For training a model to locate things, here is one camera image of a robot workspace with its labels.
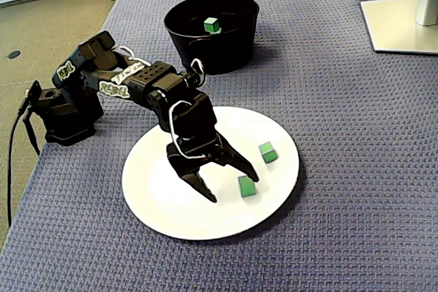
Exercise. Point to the green foam cube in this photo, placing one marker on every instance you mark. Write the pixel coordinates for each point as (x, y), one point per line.
(267, 153)
(247, 188)
(217, 33)
(210, 25)

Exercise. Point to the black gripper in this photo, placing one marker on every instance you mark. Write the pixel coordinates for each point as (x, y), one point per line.
(202, 156)

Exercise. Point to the blue woven table cloth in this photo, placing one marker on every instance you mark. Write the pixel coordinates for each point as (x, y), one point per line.
(342, 169)

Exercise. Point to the white round plate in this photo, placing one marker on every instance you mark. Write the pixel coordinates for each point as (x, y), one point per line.
(222, 223)

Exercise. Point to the black robot arm with stickers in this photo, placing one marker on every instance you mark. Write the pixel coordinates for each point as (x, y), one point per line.
(85, 114)

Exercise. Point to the black floor outlet cover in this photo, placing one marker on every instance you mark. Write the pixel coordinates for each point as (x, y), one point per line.
(14, 54)

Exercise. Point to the black round bucket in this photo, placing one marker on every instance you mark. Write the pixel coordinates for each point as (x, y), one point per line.
(219, 56)

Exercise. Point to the white monitor stand base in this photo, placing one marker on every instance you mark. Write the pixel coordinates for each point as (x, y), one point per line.
(393, 25)

